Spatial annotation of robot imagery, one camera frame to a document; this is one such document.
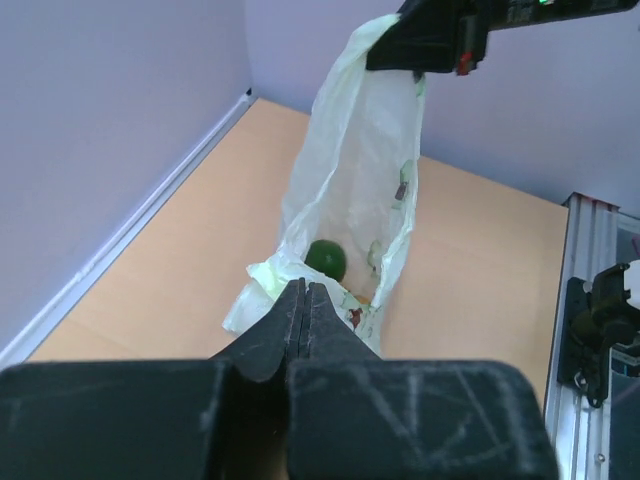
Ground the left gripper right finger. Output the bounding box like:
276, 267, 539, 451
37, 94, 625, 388
287, 283, 558, 479

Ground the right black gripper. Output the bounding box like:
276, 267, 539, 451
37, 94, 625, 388
366, 0, 639, 76

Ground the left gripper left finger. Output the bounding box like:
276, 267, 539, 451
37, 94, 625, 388
1, 280, 306, 479

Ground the fake orange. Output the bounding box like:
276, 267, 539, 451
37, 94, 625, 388
354, 295, 371, 305

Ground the green fake lime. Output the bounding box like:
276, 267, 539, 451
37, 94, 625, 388
304, 239, 347, 282

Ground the pale green plastic bag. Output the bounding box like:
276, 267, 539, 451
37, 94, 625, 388
223, 14, 426, 350

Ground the aluminium rail frame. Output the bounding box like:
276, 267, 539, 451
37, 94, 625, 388
544, 193, 639, 479

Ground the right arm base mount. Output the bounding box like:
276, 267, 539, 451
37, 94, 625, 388
557, 260, 639, 409

